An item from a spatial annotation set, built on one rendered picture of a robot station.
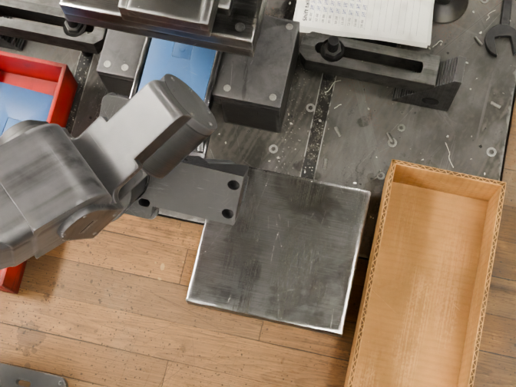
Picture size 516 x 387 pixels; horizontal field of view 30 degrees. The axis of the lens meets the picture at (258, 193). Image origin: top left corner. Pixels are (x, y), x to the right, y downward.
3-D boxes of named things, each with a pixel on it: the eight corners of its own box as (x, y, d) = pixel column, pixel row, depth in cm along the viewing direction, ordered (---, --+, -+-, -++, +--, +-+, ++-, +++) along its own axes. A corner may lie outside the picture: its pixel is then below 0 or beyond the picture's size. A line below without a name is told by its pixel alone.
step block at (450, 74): (391, 100, 109) (401, 71, 101) (396, 77, 110) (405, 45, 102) (448, 111, 109) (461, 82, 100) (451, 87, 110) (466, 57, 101)
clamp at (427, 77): (296, 84, 110) (298, 48, 101) (302, 56, 111) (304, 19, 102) (425, 109, 109) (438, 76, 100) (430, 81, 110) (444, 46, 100)
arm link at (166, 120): (172, 60, 77) (95, 38, 66) (235, 142, 75) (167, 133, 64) (74, 153, 80) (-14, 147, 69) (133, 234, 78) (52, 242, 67)
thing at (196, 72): (127, 136, 100) (122, 127, 97) (161, 4, 104) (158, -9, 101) (192, 149, 100) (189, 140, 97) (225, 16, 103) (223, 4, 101)
